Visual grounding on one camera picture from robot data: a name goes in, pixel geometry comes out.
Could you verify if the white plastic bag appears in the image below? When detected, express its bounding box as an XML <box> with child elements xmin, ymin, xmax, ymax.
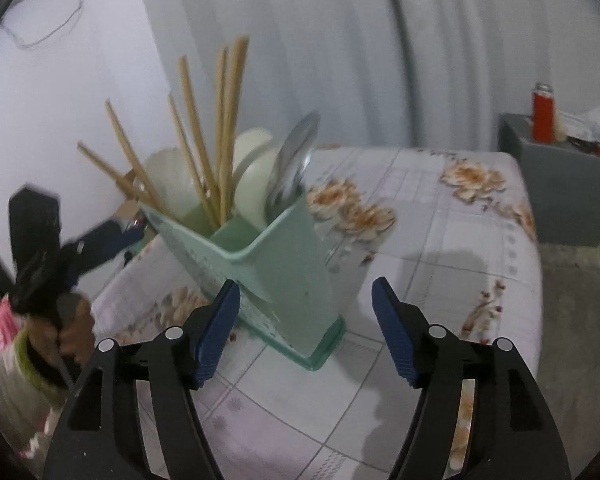
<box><xmin>570</xmin><ymin>105</ymin><xmax>600</xmax><ymax>143</ymax></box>

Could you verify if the air conditioner cable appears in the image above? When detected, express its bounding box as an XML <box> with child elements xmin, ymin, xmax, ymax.
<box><xmin>0</xmin><ymin>0</ymin><xmax>101</xmax><ymax>51</ymax></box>

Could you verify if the floral tablecloth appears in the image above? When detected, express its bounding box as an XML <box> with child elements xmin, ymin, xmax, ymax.
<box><xmin>87</xmin><ymin>145</ymin><xmax>543</xmax><ymax>480</ymax></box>

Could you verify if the grey cabinet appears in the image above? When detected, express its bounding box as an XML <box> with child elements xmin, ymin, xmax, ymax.
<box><xmin>497</xmin><ymin>112</ymin><xmax>600</xmax><ymax>248</ymax></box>

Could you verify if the red thermos bottle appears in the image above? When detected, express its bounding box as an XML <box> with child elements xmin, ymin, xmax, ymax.
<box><xmin>531</xmin><ymin>82</ymin><xmax>556</xmax><ymax>142</ymax></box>

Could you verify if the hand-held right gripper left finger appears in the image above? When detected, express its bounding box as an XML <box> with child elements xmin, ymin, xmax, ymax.
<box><xmin>41</xmin><ymin>279</ymin><xmax>242</xmax><ymax>480</ymax></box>

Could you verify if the grey curtain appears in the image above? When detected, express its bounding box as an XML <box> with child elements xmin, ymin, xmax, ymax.
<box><xmin>135</xmin><ymin>0</ymin><xmax>600</xmax><ymax>153</ymax></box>

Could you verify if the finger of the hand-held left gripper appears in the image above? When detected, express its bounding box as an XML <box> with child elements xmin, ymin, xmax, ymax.
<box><xmin>72</xmin><ymin>217</ymin><xmax>127</xmax><ymax>252</ymax></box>
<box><xmin>65</xmin><ymin>229</ymin><xmax>147</xmax><ymax>286</ymax></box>

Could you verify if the green plastic utensil holder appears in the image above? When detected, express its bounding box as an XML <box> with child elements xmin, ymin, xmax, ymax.
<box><xmin>140</xmin><ymin>192</ymin><xmax>346</xmax><ymax>372</ymax></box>

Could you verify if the person's left hand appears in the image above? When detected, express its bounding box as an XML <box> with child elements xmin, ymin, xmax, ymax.
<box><xmin>27</xmin><ymin>292</ymin><xmax>97</xmax><ymax>376</ymax></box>

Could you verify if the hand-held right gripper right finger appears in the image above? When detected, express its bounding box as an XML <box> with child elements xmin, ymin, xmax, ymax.
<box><xmin>370</xmin><ymin>276</ymin><xmax>573</xmax><ymax>480</ymax></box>

